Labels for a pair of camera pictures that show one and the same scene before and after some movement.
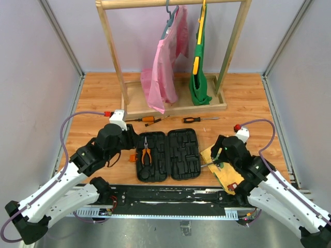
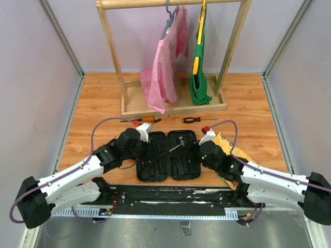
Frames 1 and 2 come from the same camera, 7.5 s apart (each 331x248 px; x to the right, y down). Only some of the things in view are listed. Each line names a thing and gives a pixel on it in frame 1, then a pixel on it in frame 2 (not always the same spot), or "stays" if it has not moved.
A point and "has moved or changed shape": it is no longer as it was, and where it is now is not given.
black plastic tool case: x=176 y=154 stays
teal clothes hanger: x=170 y=18 stays
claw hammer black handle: x=206 y=165 has moved or changed shape
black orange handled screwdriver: x=191 y=119 stays
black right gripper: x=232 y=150 -> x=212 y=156
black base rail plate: x=172 y=199 stays
